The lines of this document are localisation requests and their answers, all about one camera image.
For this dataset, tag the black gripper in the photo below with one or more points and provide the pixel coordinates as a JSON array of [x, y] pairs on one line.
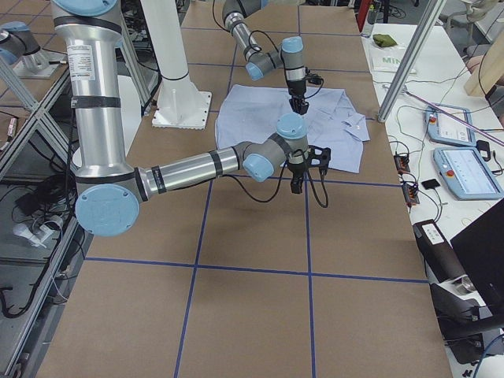
[[296, 168], [296, 88]]

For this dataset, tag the blue striped button shirt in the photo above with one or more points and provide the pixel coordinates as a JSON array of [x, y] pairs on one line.
[[254, 113]]

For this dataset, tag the teach pendant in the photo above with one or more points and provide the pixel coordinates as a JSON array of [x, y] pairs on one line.
[[466, 174], [445, 130]]

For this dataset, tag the far teach pendant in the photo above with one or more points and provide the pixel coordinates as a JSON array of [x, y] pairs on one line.
[[445, 130]]

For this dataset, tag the near teach pendant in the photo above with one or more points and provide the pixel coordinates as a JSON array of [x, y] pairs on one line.
[[466, 174]]

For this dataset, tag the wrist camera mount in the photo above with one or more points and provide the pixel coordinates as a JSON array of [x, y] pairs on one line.
[[319, 157], [314, 79]]

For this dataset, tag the aluminium frame post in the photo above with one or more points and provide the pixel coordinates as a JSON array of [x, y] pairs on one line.
[[422, 32]]

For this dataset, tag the green cloth bundle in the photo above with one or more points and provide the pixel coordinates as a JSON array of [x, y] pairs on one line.
[[384, 40]]

